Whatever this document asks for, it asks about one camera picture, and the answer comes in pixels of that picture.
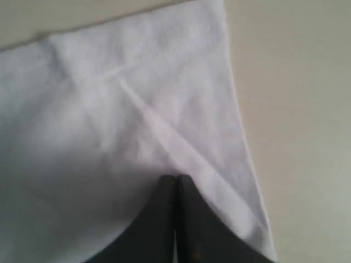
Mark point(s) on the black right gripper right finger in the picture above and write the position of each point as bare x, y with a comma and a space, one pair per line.
200, 235

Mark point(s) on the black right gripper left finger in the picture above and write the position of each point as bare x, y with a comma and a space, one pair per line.
150, 237

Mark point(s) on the white t-shirt red lettering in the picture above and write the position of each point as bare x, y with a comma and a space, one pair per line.
91, 118

